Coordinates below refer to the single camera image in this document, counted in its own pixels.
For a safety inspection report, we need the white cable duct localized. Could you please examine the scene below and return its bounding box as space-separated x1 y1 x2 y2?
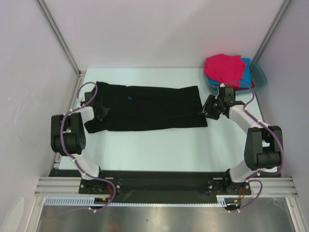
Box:
216 195 241 208
44 196 110 207

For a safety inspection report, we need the teal plastic basket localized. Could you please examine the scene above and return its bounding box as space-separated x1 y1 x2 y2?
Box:
203 60 267 95

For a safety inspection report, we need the pink t shirt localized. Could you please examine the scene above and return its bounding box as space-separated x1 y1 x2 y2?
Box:
204 54 247 87

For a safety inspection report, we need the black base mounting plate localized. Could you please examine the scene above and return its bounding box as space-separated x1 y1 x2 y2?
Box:
48 169 253 203

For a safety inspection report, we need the aluminium frame post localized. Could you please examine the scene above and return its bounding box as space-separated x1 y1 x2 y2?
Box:
35 0 81 76
253 0 293 62

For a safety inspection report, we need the right white cable duct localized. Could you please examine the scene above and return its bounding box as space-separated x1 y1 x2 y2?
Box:
216 195 241 208

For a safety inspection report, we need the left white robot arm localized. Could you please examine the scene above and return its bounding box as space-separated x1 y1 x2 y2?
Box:
50 92 112 194

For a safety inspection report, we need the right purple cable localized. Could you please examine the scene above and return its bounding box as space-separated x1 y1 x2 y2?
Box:
221 81 284 213

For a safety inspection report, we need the left white cable duct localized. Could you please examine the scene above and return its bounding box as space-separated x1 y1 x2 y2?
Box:
44 196 110 207

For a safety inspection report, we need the aluminium front rail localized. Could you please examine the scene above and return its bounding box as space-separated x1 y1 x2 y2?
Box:
35 177 298 198

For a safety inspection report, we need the black t shirt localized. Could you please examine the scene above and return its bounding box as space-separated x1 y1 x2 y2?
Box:
85 82 208 133

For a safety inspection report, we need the left aluminium frame post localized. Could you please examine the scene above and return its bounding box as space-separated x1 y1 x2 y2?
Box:
35 0 81 76

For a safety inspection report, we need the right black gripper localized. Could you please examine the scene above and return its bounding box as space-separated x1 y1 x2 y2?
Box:
198 94 224 120

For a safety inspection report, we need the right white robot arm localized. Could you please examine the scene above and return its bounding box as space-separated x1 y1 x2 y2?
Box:
203 87 284 194

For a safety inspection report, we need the right aluminium frame post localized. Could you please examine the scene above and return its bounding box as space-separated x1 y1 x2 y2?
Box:
253 0 293 62

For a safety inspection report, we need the blue t shirt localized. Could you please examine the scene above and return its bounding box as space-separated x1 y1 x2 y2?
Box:
208 58 255 88

